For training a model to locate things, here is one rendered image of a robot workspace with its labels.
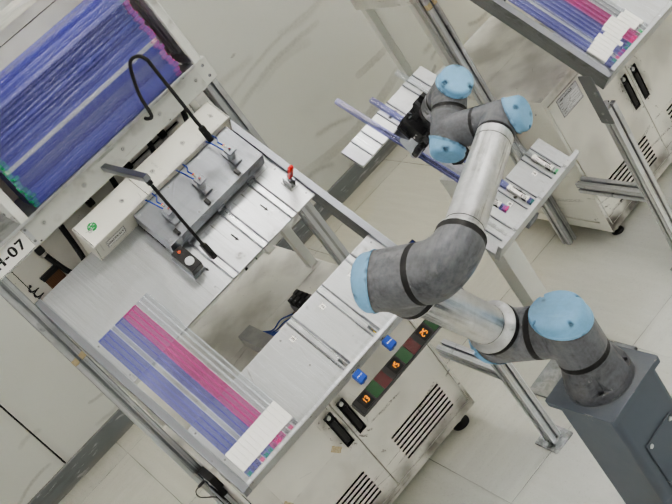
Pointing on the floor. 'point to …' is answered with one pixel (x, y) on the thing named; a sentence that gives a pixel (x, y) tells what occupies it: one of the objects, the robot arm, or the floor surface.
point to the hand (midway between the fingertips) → (419, 153)
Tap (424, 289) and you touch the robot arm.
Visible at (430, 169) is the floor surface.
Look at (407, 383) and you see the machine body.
